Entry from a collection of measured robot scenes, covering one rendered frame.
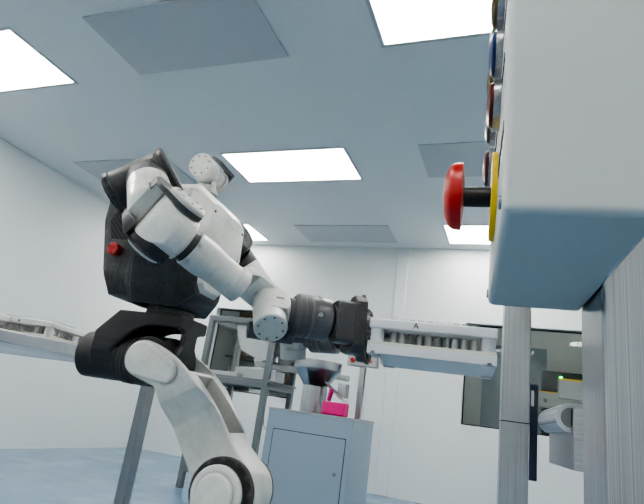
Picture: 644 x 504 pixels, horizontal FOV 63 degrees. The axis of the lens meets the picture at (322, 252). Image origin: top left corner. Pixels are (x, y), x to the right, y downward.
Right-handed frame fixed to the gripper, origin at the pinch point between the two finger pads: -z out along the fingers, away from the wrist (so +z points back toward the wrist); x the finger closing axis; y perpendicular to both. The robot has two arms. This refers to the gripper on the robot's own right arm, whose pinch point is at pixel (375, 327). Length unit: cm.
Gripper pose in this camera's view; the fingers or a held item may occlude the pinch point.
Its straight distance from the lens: 111.7
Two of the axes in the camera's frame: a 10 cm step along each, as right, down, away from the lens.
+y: 2.9, -2.6, -9.2
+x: -1.1, 9.5, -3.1
